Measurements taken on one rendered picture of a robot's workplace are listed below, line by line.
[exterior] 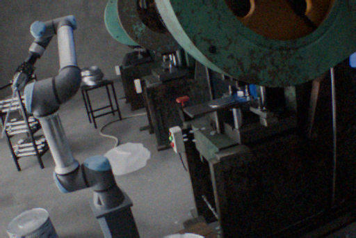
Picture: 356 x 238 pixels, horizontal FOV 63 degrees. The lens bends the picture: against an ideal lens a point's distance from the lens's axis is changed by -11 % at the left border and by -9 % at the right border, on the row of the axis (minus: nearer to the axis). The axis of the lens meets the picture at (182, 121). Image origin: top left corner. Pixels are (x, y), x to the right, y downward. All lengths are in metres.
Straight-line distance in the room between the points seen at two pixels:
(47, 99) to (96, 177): 0.42
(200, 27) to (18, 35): 7.39
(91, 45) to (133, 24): 5.30
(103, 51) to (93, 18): 0.84
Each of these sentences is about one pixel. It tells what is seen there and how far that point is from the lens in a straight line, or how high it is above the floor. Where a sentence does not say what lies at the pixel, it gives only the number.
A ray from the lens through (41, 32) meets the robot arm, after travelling 1.57.
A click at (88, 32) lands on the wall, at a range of 7.99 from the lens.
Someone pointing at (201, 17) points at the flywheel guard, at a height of 1.20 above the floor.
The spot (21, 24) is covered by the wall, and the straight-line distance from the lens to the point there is 8.18.
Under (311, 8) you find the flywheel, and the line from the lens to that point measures 1.27.
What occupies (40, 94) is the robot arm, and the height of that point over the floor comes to 1.04.
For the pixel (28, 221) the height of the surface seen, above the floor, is 0.25.
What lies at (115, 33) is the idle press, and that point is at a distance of 4.44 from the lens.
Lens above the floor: 1.22
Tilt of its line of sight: 19 degrees down
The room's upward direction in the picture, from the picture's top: 11 degrees counter-clockwise
